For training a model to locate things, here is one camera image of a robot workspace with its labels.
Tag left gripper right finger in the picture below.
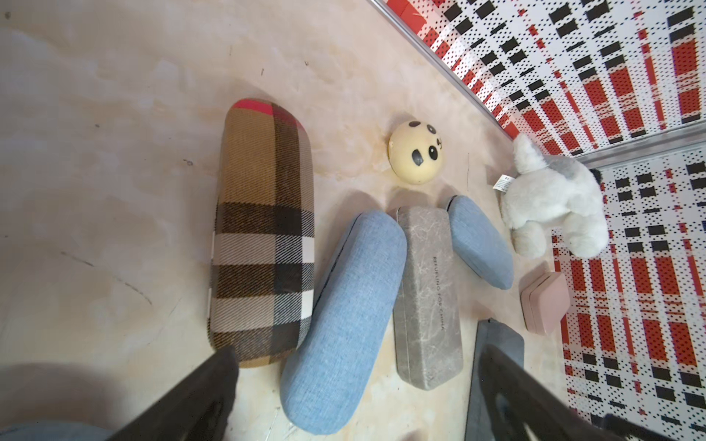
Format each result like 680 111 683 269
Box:
482 347 619 440

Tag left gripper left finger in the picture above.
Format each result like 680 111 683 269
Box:
110 347 239 440

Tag teal grey case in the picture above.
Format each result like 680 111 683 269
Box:
464 318 525 440

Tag small pink glasses case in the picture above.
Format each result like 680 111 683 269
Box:
520 272 570 336

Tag teal-lined glasses case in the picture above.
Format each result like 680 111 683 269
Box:
393 206 463 391

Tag beige case with dark glasses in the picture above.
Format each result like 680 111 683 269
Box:
208 98 315 369

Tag blue case with pink glasses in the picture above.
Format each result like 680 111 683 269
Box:
447 195 514 290

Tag white plush toy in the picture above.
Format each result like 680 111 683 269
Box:
500 134 610 258

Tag yellow panda squishy ball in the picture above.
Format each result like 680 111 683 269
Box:
388 119 446 185

